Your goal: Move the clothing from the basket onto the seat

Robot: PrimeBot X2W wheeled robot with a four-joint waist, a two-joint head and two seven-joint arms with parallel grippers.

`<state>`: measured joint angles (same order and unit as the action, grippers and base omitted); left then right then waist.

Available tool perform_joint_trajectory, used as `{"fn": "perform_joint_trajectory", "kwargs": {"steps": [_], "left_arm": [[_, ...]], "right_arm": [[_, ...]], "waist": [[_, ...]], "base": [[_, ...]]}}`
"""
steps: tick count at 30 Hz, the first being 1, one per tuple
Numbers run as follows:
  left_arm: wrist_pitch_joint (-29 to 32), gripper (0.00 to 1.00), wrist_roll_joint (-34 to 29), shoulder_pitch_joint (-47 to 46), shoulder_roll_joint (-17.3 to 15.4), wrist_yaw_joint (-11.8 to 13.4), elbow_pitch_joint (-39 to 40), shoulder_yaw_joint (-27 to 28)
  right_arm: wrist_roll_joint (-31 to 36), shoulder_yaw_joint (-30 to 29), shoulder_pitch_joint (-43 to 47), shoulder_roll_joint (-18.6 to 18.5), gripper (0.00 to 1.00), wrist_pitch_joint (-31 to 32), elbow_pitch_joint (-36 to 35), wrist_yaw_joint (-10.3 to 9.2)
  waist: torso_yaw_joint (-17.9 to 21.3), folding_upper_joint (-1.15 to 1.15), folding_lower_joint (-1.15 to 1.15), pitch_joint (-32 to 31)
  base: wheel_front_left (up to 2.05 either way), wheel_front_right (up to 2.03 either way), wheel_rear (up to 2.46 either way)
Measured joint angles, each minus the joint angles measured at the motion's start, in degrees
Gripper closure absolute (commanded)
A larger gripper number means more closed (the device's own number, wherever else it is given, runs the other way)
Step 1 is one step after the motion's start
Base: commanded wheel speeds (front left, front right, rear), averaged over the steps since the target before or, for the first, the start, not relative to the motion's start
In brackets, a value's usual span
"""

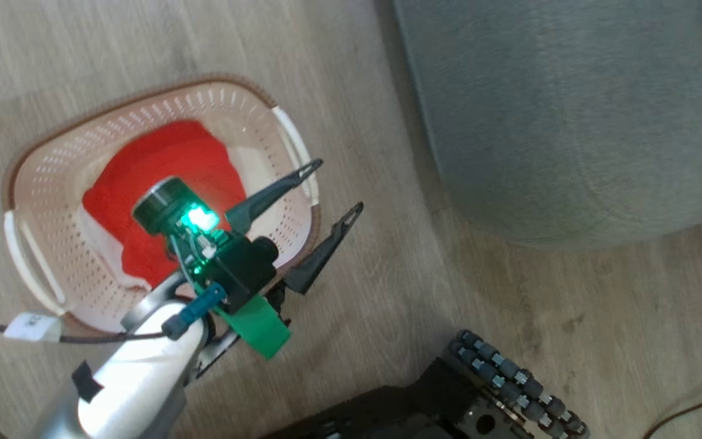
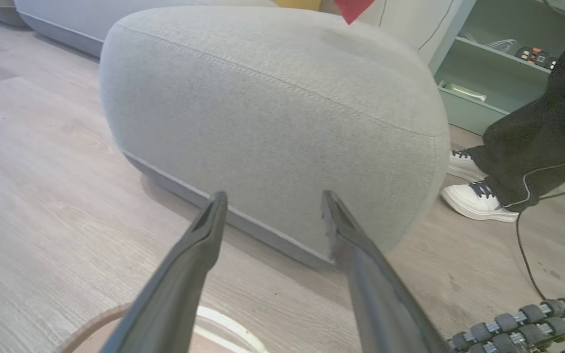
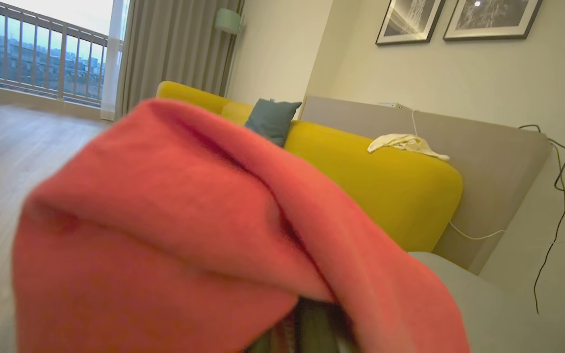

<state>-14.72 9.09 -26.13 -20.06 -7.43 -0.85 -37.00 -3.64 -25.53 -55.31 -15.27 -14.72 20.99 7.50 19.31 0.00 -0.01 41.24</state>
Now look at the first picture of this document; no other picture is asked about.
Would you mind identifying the cream laundry basket brown rim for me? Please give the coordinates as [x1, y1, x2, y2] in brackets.
[2, 74, 322, 335]

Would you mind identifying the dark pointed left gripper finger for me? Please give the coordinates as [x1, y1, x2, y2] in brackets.
[227, 159, 324, 235]
[286, 203, 364, 293]

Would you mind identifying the brown floor cable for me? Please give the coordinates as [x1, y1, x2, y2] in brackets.
[643, 387, 702, 439]

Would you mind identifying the red cloth garment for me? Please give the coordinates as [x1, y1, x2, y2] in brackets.
[82, 120, 248, 288]

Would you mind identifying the blue left camera connector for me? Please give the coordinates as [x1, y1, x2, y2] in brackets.
[162, 284, 228, 340]

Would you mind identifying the black left camera cable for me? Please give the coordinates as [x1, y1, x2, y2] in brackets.
[0, 317, 169, 344]

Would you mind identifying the grey fabric sofa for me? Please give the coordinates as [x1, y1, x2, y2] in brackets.
[394, 0, 702, 251]

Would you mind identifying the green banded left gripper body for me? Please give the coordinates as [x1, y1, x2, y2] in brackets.
[214, 296, 292, 360]

